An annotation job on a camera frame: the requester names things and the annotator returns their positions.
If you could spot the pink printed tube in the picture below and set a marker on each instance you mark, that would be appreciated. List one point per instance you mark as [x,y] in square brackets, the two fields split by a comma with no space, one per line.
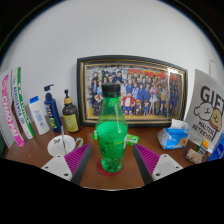
[10,113]

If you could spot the blue pump bottle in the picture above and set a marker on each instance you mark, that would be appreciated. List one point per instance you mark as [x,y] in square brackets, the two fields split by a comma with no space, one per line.
[52,113]

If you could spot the white bottle with blue cap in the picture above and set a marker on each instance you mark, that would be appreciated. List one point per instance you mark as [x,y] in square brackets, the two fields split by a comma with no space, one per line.
[39,118]

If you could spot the small colourful cube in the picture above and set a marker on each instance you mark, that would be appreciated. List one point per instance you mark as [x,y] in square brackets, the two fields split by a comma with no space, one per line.
[195,155]

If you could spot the framed group picture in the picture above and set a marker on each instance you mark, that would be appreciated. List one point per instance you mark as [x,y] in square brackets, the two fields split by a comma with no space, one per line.
[146,90]

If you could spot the blue box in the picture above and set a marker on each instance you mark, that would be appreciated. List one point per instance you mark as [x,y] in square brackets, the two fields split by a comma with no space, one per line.
[217,150]

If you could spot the blue tissue pack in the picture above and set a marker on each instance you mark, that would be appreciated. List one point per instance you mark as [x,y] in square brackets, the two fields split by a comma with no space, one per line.
[173,136]

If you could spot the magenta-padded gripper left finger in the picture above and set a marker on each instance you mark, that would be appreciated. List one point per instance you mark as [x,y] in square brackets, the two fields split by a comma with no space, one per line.
[56,165]

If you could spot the white straw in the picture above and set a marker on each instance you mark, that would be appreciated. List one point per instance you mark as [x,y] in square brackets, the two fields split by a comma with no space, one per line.
[62,136]

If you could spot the white and green tube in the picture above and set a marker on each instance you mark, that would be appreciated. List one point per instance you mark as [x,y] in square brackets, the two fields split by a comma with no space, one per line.
[22,106]

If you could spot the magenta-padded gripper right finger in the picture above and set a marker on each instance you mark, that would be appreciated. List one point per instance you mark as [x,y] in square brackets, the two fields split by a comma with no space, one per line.
[165,166]

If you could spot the green plastic drink bottle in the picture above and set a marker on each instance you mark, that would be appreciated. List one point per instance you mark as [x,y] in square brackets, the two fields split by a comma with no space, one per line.
[111,136]

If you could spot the brown pump bottle yellow label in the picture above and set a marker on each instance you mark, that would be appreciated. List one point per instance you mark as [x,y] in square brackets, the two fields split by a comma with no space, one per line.
[70,118]

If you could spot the camouflage-print paper cup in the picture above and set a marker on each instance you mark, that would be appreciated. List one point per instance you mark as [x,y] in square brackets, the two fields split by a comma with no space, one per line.
[56,145]

